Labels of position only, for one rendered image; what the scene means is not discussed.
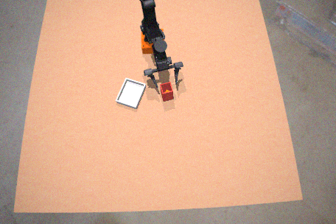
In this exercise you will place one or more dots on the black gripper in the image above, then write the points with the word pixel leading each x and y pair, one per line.
pixel 177 66

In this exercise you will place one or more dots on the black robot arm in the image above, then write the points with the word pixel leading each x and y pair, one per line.
pixel 152 34

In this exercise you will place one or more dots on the red square cup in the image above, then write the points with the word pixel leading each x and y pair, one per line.
pixel 168 95

